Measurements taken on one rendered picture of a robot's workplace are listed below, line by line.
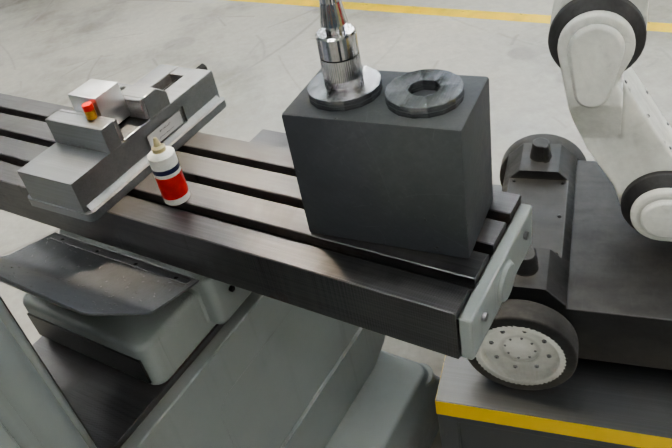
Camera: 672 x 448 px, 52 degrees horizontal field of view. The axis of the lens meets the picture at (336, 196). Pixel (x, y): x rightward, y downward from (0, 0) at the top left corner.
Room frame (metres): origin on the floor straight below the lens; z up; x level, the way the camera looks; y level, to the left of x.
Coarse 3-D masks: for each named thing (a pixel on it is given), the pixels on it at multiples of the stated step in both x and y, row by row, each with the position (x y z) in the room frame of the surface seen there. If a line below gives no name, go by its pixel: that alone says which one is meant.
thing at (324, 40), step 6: (348, 24) 0.75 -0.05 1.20; (318, 30) 0.75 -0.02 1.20; (324, 30) 0.75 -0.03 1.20; (348, 30) 0.73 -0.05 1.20; (354, 30) 0.73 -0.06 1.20; (318, 36) 0.73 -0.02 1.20; (324, 36) 0.73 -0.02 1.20; (330, 36) 0.73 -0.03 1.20; (336, 36) 0.72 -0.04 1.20; (342, 36) 0.72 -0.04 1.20; (348, 36) 0.72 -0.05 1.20; (354, 36) 0.73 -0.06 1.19; (318, 42) 0.73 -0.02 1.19; (324, 42) 0.72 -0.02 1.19; (330, 42) 0.72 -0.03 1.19; (336, 42) 0.72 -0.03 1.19; (342, 42) 0.72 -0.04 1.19; (348, 42) 0.72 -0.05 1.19
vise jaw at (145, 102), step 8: (120, 88) 1.05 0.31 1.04; (128, 88) 1.04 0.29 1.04; (136, 88) 1.03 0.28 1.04; (144, 88) 1.03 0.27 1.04; (152, 88) 1.02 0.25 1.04; (128, 96) 1.01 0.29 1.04; (136, 96) 1.01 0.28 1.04; (144, 96) 1.00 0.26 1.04; (152, 96) 1.01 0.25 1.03; (160, 96) 1.02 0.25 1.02; (128, 104) 1.01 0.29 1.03; (136, 104) 0.99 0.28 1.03; (144, 104) 1.00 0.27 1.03; (152, 104) 1.01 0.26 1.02; (160, 104) 1.02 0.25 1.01; (168, 104) 1.03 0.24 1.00; (136, 112) 1.00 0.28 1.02; (144, 112) 0.99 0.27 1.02; (152, 112) 1.00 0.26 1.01
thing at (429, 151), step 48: (336, 96) 0.71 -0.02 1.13; (384, 96) 0.71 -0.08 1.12; (432, 96) 0.67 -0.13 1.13; (480, 96) 0.67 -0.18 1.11; (288, 144) 0.72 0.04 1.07; (336, 144) 0.68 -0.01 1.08; (384, 144) 0.65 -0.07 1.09; (432, 144) 0.62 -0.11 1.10; (480, 144) 0.67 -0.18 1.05; (336, 192) 0.69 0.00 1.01; (384, 192) 0.66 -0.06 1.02; (432, 192) 0.63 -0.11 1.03; (480, 192) 0.66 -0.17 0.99; (384, 240) 0.66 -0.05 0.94; (432, 240) 0.63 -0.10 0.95
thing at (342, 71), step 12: (324, 48) 0.72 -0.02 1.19; (336, 48) 0.72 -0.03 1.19; (348, 48) 0.72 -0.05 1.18; (324, 60) 0.73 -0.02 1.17; (336, 60) 0.72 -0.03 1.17; (348, 60) 0.72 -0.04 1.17; (360, 60) 0.73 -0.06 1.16; (324, 72) 0.73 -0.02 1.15; (336, 72) 0.72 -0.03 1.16; (348, 72) 0.72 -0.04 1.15; (360, 72) 0.73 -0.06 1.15; (336, 84) 0.72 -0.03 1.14; (348, 84) 0.72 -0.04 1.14; (360, 84) 0.72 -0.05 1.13
